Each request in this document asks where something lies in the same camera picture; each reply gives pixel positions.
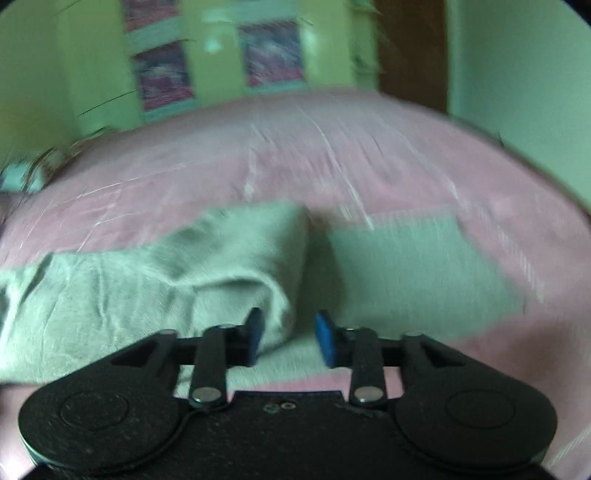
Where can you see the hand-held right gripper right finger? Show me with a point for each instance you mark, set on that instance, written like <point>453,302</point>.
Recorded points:
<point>325,339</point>

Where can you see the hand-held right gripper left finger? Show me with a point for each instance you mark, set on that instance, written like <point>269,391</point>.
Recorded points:
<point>253,334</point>

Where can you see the grey-green pants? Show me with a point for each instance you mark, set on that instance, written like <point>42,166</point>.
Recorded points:
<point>138,286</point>

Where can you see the pink checked bed sheet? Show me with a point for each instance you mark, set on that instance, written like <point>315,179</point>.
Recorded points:
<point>323,152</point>

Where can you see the white glossy wardrobe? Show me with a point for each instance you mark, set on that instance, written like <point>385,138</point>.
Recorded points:
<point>217,60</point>

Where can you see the brown wooden door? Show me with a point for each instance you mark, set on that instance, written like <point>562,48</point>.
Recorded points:
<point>411,50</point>

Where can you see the wall poster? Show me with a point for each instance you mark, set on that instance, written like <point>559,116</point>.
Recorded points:
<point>271,53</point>
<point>162,76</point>
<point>150,11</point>

